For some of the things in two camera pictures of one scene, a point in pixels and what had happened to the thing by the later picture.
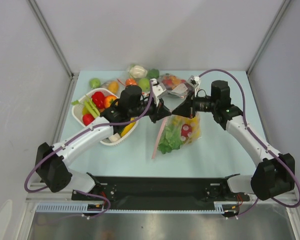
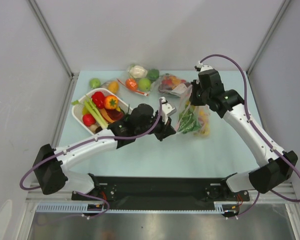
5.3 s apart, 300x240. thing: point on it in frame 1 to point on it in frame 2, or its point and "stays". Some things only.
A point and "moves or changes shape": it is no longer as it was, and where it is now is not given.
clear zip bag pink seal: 176,131 moves or changes shape
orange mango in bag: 113,86 stays
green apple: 95,83 stays
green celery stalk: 88,102 stays
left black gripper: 162,111 to 166,129
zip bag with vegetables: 140,75 stays
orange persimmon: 108,100 stays
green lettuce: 171,139 to 187,122
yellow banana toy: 195,123 to 204,123
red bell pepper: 98,98 stays
